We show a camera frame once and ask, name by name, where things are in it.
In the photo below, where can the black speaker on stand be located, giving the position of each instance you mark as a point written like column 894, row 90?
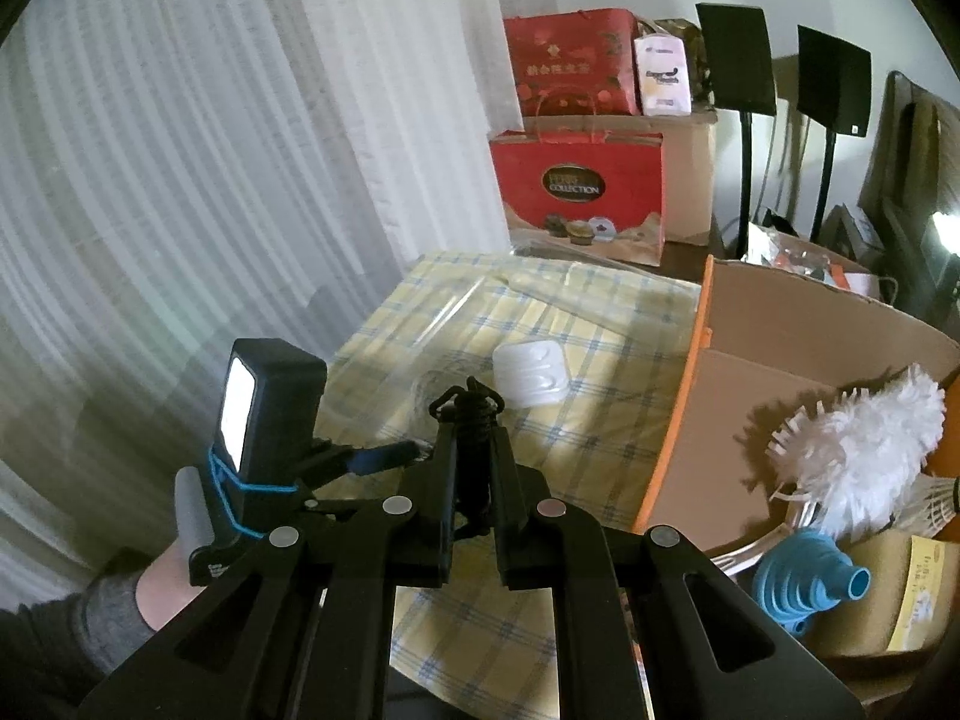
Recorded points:
column 739, row 60
column 832, row 82

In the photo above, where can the red patterned gift bag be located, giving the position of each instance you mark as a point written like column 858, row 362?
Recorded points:
column 570, row 67

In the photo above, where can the white shuttlecock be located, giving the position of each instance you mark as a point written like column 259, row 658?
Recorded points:
column 930, row 510

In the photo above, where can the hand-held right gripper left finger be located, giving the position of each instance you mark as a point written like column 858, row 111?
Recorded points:
column 439, row 510

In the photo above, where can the yellow box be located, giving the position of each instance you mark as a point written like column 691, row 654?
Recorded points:
column 885, row 592

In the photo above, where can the clear plastic sheet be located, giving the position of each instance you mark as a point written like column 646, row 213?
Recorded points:
column 457, row 307

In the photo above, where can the orange cardboard box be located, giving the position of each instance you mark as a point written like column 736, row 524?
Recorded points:
column 750, row 390

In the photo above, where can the red chocolate gift bag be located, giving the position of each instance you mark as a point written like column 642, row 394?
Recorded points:
column 570, row 187

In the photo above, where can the person's left forearm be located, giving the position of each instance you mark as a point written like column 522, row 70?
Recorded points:
column 75, row 630

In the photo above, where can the white curtain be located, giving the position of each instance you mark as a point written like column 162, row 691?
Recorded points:
column 187, row 165

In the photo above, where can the large brown cushion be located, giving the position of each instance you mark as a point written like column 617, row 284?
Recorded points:
column 937, row 157

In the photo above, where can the dark patterned box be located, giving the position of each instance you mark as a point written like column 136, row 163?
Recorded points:
column 694, row 37

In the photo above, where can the black device with light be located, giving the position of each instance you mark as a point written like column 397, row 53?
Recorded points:
column 919, row 270

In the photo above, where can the large brown cardboard box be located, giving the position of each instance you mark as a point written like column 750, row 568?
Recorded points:
column 686, row 180

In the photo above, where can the blue collapsible funnel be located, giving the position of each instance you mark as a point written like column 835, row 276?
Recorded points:
column 795, row 577

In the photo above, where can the person's left hand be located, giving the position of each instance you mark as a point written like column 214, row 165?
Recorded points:
column 169, row 585

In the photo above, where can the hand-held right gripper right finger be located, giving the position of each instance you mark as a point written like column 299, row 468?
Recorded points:
column 510, row 532

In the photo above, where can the white fluffy duster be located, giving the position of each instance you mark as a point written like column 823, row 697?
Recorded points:
column 862, row 442

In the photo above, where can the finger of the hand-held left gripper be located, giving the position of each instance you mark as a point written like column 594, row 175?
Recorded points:
column 390, row 455

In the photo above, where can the white tissue pack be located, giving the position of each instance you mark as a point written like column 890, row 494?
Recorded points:
column 660, row 75

